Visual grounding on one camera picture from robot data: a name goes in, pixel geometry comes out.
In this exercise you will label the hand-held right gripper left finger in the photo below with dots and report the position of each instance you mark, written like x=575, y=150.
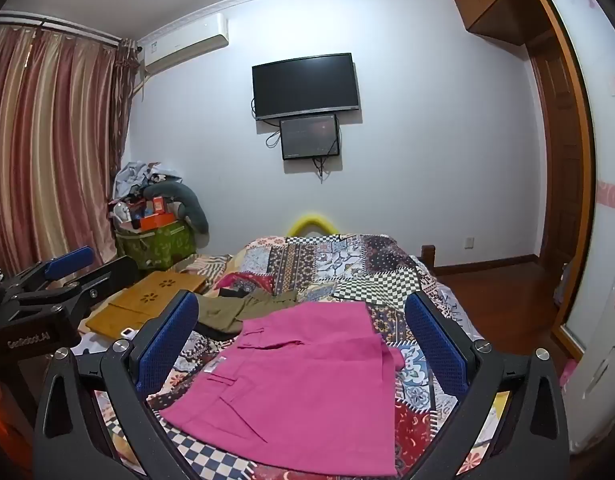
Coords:
x=168, y=342

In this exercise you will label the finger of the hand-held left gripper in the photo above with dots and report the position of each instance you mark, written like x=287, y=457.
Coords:
x=102, y=280
x=70, y=261

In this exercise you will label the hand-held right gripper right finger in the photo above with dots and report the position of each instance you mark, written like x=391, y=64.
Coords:
x=433, y=347

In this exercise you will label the pink pants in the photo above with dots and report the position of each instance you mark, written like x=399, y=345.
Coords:
x=297, y=380

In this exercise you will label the olive green pants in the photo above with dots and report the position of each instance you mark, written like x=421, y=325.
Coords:
x=227, y=310

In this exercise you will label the brown cardboard box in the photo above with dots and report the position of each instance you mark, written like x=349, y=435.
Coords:
x=137, y=300

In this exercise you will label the small white device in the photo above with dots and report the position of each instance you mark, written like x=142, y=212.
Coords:
x=128, y=332

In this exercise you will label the green storage box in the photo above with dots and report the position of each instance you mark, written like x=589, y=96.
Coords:
x=162, y=250

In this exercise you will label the orange box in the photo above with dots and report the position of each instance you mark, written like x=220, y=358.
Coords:
x=157, y=221

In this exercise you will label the wooden bedpost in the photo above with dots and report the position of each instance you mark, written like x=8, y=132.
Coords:
x=428, y=259

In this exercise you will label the red patterned cloth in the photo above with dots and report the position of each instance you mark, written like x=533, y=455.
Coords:
x=247, y=280

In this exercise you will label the pile of clothes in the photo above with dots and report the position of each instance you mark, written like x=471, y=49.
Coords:
x=135, y=177

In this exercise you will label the patchwork printed blanket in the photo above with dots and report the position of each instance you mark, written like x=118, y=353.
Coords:
x=337, y=270

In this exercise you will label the striped pink curtain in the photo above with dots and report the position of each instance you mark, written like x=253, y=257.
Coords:
x=47, y=135

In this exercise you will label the grey cloth bundle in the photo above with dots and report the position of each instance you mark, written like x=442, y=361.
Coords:
x=563, y=282

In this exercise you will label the white cabinet with stickers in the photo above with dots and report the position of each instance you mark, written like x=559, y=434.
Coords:
x=602, y=360

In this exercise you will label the yellow curved foam tube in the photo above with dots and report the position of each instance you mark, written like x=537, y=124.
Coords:
x=312, y=220

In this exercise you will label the curtain rod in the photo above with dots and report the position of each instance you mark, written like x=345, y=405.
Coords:
x=62, y=27

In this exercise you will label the white air conditioner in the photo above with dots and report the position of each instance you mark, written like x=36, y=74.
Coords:
x=185, y=42

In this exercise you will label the wooden overhead cabinet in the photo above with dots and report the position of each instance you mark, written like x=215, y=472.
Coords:
x=492, y=0

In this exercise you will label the white wall socket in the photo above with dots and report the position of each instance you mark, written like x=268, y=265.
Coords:
x=468, y=243

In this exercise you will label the small black wall monitor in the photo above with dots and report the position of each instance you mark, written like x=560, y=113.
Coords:
x=310, y=137

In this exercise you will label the wooden door frame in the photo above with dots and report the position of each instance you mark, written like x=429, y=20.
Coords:
x=582, y=135

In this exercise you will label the black wall television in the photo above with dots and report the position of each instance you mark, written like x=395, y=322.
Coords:
x=305, y=86

